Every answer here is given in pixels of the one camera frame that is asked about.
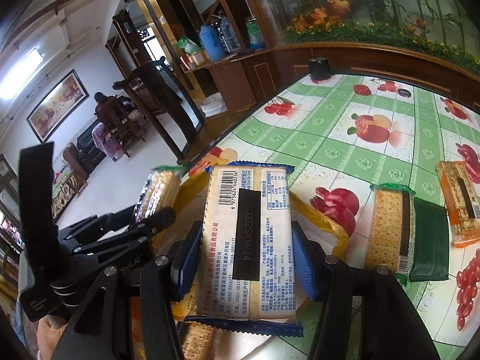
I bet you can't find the blue edged cracker pack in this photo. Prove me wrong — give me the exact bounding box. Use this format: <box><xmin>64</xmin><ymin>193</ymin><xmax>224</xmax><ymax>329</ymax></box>
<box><xmin>185</xmin><ymin>162</ymin><xmax>304</xmax><ymax>337</ymax></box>

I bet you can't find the clear square cracker pack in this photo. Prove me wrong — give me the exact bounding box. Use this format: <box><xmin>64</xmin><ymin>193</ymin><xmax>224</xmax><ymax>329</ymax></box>
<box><xmin>133</xmin><ymin>166</ymin><xmax>184</xmax><ymax>223</ymax></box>

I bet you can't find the green edged cracker pack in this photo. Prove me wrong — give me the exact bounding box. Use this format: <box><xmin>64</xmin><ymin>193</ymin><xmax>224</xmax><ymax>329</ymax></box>
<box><xmin>364</xmin><ymin>183</ymin><xmax>415</xmax><ymax>284</ymax></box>

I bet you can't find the orange cracker stack pack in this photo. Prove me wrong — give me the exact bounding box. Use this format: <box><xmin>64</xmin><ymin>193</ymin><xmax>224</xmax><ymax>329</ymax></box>
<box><xmin>436</xmin><ymin>161</ymin><xmax>479</xmax><ymax>248</ymax></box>

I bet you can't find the yellow cheese cracker pack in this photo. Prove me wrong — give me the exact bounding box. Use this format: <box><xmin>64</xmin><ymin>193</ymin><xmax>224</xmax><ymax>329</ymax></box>
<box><xmin>171</xmin><ymin>283</ymin><xmax>196</xmax><ymax>321</ymax></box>

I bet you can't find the yellow edged cracker pack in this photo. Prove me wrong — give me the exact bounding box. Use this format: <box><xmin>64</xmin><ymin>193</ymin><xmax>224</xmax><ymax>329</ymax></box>
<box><xmin>177</xmin><ymin>322</ymin><xmax>222</xmax><ymax>360</ymax></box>

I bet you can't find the dark green snack packet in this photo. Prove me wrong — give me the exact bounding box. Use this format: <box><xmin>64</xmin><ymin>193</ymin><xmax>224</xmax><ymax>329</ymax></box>
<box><xmin>408</xmin><ymin>197</ymin><xmax>449</xmax><ymax>282</ymax></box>

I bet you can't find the person left hand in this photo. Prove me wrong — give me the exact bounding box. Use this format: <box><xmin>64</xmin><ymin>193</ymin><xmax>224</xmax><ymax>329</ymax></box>
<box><xmin>37</xmin><ymin>316</ymin><xmax>67</xmax><ymax>360</ymax></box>

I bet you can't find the yellow white storage box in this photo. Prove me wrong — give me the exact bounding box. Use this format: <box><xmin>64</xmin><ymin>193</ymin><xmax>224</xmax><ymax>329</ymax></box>
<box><xmin>142</xmin><ymin>161</ymin><xmax>348</xmax><ymax>359</ymax></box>

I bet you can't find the fruit pattern tablecloth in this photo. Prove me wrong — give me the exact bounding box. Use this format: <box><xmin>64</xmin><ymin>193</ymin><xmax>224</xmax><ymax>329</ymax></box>
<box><xmin>180</xmin><ymin>72</ymin><xmax>480</xmax><ymax>360</ymax></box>

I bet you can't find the seated person in red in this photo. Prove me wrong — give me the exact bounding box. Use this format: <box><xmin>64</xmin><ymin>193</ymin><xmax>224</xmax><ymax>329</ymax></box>
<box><xmin>91</xmin><ymin>91</ymin><xmax>147</xmax><ymax>162</ymax></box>

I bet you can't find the wooden sideboard cabinet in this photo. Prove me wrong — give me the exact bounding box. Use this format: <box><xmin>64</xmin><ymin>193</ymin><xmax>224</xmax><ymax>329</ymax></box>
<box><xmin>181</xmin><ymin>48</ymin><xmax>301</xmax><ymax>116</ymax></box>

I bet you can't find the dark wooden chair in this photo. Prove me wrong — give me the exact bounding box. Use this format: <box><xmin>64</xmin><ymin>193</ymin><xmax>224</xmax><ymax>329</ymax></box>
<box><xmin>112</xmin><ymin>57</ymin><xmax>205</xmax><ymax>165</ymax></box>

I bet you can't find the black round cap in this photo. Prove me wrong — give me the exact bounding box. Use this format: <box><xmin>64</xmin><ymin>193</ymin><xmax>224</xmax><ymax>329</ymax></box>
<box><xmin>307</xmin><ymin>56</ymin><xmax>332</xmax><ymax>82</ymax></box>

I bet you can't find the green snack bag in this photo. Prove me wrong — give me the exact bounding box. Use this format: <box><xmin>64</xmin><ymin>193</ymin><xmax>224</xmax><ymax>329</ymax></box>
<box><xmin>176</xmin><ymin>37</ymin><xmax>202</xmax><ymax>56</ymax></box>

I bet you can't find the blue thermos jug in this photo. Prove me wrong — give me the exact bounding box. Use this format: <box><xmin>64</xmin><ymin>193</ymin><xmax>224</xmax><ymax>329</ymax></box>
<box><xmin>199</xmin><ymin>24</ymin><xmax>227</xmax><ymax>62</ymax></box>

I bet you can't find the clear water jug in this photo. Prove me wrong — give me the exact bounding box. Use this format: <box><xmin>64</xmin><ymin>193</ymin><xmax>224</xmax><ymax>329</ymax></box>
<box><xmin>220</xmin><ymin>16</ymin><xmax>242</xmax><ymax>54</ymax></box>

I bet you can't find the floral glass display panel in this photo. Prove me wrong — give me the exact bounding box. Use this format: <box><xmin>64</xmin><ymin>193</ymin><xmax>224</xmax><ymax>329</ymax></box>
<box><xmin>259</xmin><ymin>0</ymin><xmax>479</xmax><ymax>73</ymax></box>

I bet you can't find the framed wall painting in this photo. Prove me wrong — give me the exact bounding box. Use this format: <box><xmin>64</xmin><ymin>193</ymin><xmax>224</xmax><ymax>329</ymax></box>
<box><xmin>26</xmin><ymin>69</ymin><xmax>89</xmax><ymax>143</ymax></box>

